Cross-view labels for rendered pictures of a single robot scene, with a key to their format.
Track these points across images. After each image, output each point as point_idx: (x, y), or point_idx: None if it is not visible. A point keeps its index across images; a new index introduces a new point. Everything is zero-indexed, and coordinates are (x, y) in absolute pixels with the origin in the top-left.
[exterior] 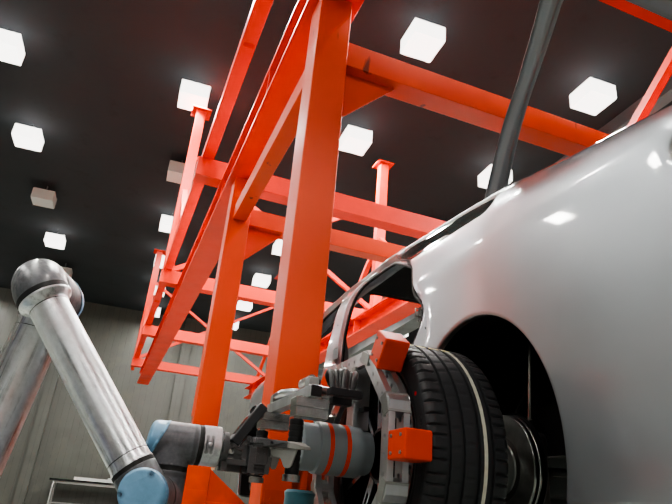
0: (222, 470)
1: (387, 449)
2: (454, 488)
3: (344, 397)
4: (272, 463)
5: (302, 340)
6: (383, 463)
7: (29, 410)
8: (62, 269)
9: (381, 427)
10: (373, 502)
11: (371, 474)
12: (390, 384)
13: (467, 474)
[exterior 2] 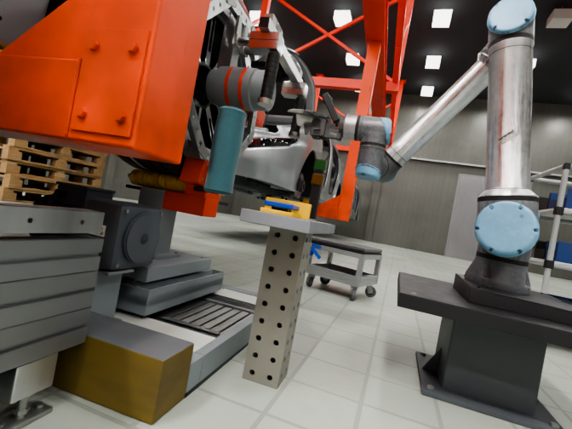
0: (339, 140)
1: (256, 116)
2: None
3: (278, 82)
4: (301, 122)
5: None
6: (254, 122)
7: (488, 115)
8: None
9: (208, 65)
10: (246, 140)
11: (194, 95)
12: (248, 65)
13: None
